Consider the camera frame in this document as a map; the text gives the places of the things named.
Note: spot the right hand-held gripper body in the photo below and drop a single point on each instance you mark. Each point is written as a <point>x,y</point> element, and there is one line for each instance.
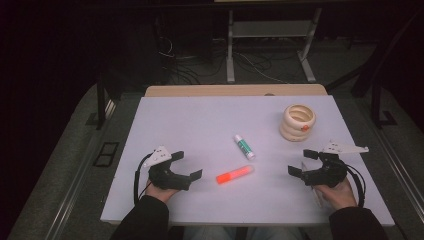
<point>328,173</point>

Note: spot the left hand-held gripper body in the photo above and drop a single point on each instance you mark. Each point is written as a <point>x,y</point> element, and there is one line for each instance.
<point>166,178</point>

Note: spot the cream ribbed pen holder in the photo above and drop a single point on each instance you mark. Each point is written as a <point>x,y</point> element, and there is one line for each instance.
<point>297,124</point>

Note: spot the orange highlighter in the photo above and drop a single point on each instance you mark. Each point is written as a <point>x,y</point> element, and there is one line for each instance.
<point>233,174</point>

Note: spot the person's left hand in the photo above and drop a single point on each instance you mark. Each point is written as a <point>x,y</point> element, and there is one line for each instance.
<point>161,194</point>

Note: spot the person's right hand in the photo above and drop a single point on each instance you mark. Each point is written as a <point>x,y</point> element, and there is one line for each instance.
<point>338,196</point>

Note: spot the white and green glue stick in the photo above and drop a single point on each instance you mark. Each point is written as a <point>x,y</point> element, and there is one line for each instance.
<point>244,147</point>

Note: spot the black metal stand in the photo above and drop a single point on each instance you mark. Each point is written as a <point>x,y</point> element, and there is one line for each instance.
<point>376,83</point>
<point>101,106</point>

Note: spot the white metal stand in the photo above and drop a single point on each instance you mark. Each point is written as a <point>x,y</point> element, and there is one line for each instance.
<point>271,29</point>

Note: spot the metal floor rail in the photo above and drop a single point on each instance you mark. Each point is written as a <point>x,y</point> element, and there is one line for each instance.
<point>71,196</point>
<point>396,160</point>

